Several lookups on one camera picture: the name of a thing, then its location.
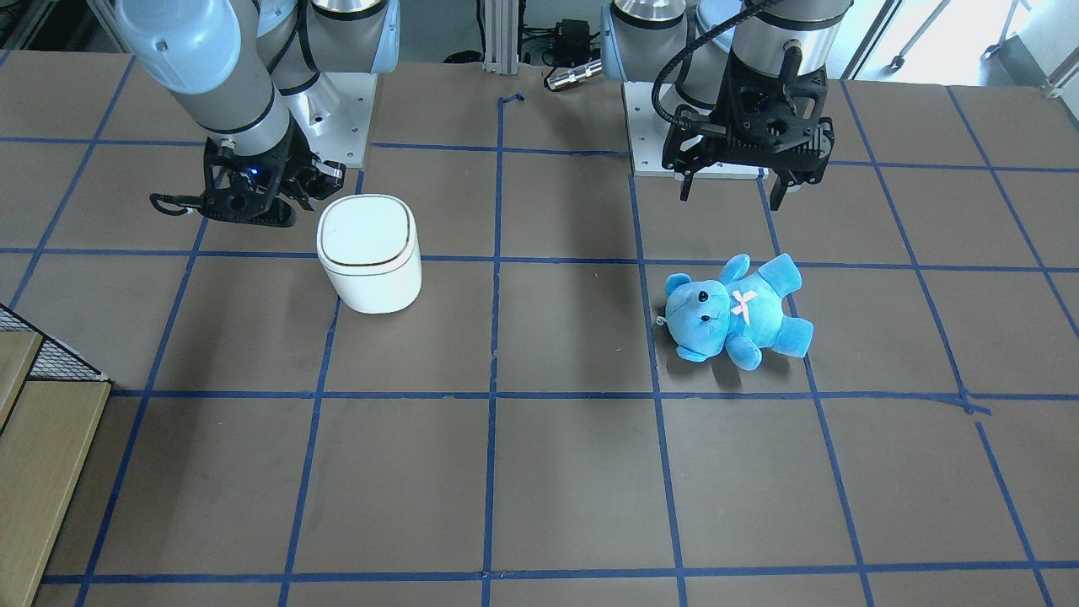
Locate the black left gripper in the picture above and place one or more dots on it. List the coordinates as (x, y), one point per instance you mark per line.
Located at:
(727, 107)

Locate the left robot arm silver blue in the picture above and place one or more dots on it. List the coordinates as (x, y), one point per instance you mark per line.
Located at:
(678, 50)

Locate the aluminium frame post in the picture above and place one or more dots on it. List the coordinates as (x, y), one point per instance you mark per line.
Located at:
(500, 23)

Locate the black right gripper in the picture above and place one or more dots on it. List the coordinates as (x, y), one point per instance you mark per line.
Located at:
(285, 163)

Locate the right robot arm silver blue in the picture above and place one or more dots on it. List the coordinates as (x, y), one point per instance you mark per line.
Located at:
(255, 76)

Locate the wooden box with wire grid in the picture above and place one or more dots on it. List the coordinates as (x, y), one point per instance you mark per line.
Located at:
(52, 403)

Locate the blue teddy bear plush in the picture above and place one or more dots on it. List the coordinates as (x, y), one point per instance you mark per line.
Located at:
(739, 313)

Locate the black power adapter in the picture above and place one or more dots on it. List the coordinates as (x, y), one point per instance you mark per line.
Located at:
(571, 44)

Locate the white trash can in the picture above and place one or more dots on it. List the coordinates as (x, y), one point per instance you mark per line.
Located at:
(369, 247)

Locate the silver flashlight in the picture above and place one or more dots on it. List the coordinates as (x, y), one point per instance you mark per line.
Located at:
(561, 79)

